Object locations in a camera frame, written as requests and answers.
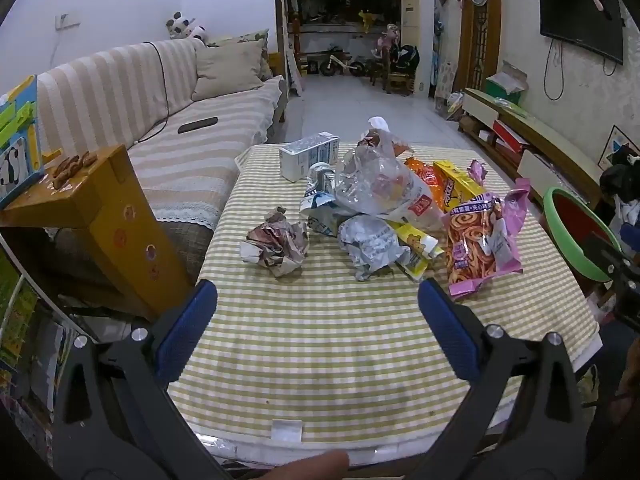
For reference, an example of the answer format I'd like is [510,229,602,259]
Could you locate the person's left hand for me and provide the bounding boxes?
[260,450,351,480]

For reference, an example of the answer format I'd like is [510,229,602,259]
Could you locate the black charging cable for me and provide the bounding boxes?
[125,40,173,148]

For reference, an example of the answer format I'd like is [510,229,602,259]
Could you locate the framed checkers board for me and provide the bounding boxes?
[597,125,640,168]

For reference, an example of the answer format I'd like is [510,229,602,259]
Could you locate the striped beige sofa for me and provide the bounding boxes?
[35,35,291,281]

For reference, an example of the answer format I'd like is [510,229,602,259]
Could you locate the pale pink snack bag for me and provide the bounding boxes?
[467,159,490,186]

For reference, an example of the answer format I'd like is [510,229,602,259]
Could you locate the white milk carton pack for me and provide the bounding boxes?
[279,131,341,182]

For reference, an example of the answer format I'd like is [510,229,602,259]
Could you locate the black wall television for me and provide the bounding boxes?
[537,0,626,66]

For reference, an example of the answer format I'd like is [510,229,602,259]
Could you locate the white standing air conditioner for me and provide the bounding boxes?
[400,0,436,95]

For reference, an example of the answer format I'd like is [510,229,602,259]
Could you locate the yellow wooden side table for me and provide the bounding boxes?
[0,144,193,321]

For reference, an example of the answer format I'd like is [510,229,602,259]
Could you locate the blue white wrapper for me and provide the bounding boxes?
[299,162,346,238]

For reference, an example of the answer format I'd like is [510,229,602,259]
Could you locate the pile of dark clothes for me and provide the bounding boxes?
[597,152,640,241]

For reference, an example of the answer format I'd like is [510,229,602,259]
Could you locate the patterned pillow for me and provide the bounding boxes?
[207,29,273,81]

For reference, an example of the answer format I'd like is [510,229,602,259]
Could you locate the red bin with green rim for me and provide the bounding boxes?
[542,186,623,283]

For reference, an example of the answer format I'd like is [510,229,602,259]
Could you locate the red flat box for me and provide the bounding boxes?
[491,120,531,156]

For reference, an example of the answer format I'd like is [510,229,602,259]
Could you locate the red printed paper ball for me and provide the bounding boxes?
[240,206,311,278]

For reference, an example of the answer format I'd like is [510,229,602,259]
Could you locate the panda plush toy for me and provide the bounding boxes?
[166,11,197,41]

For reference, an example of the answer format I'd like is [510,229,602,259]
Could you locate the grey newspaper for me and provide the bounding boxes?
[337,212,411,282]

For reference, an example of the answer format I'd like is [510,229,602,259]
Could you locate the beige pillow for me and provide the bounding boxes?
[191,40,266,102]

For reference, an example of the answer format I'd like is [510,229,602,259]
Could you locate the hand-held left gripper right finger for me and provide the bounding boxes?
[417,279,591,480]

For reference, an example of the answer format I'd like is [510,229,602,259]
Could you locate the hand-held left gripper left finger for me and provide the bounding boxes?
[50,279,236,480]

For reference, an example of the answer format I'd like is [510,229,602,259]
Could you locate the green box with papers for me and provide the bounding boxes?
[485,60,530,106]

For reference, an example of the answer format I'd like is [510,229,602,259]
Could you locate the white tape piece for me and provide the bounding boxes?
[270,419,304,442]

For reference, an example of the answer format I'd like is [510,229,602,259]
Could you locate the black remote control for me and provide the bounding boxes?
[177,116,219,135]

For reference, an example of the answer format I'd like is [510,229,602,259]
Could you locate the pile of brown snack pieces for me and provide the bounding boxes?
[50,151,98,183]

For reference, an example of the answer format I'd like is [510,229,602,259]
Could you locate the yellow snack packet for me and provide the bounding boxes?
[432,160,488,213]

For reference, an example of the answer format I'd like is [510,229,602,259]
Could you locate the child's balance bike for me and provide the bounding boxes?
[319,47,367,78]

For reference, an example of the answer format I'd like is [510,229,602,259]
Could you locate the clear plastic bag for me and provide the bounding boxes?
[334,116,446,233]

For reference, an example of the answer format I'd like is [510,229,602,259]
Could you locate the yellow bear print packet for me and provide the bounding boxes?
[387,220,446,281]

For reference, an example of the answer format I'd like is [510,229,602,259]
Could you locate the black television cable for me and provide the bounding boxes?
[544,37,566,102]

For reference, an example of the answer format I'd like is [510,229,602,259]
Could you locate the orange snack bag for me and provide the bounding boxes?
[404,156,451,211]

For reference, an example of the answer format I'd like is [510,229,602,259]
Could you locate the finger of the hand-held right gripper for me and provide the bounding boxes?
[577,230,640,333]

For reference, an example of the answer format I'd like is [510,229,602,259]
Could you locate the wooden television cabinet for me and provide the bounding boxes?
[457,87,603,211]

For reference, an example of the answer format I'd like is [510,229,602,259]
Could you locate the blue green toy board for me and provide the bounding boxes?
[0,75,43,208]

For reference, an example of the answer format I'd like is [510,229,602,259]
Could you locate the small wooden chair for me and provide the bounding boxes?
[370,47,416,96]

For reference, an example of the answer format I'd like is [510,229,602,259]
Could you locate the wooden arch partition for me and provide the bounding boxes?
[457,0,503,96]

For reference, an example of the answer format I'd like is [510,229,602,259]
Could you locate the green checked tablecloth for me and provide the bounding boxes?
[167,144,601,453]

